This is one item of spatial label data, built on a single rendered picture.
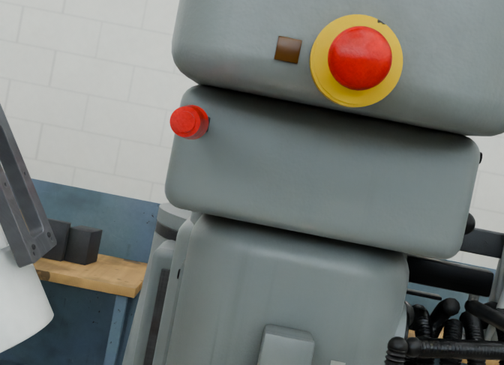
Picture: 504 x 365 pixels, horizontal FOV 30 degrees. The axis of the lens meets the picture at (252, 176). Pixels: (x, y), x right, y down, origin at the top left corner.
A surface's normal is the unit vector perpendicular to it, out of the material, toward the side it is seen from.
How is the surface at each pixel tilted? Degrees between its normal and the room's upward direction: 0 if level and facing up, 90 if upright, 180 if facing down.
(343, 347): 90
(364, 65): 94
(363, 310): 90
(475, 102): 99
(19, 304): 70
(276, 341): 90
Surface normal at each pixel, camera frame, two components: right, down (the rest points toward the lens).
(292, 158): -0.02, 0.05
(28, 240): 0.93, -0.32
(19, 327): 0.66, -0.13
